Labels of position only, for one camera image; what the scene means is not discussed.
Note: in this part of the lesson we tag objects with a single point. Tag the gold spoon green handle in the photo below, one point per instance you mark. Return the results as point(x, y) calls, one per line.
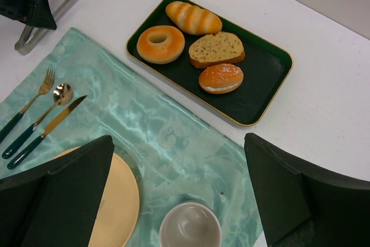
point(62, 94)

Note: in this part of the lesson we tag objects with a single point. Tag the cream filled sesame bun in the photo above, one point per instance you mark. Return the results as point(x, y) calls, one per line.
point(221, 78)

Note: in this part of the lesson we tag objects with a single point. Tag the teal patterned placemat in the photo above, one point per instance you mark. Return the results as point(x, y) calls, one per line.
point(174, 155)

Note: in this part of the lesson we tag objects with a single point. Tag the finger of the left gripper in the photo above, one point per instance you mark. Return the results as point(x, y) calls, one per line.
point(40, 15)

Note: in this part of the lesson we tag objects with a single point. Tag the beige round plate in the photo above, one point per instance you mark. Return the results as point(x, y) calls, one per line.
point(119, 208)

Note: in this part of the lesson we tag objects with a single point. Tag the stainless steel tongs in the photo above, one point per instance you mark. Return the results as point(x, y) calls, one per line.
point(29, 39)

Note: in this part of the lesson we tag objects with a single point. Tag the gold knife green handle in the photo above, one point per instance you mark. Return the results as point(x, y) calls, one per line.
point(48, 129)

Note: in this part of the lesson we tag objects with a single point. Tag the gold fork green handle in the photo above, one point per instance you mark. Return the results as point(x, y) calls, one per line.
point(45, 87)

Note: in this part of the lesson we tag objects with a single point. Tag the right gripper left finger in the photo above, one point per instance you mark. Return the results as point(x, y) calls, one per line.
point(56, 203)

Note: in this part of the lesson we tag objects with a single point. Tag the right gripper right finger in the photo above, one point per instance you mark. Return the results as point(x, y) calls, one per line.
point(303, 204)

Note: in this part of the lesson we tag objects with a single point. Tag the brown bread slice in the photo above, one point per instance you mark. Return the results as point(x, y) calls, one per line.
point(213, 49)

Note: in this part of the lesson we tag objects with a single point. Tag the purple ceramic mug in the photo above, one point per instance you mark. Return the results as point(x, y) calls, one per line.
point(190, 224)

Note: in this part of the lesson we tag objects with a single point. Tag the dark green serving tray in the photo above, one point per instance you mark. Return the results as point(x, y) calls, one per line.
point(265, 68)

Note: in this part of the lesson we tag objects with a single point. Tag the striped long bread roll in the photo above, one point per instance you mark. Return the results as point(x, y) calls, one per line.
point(192, 19)

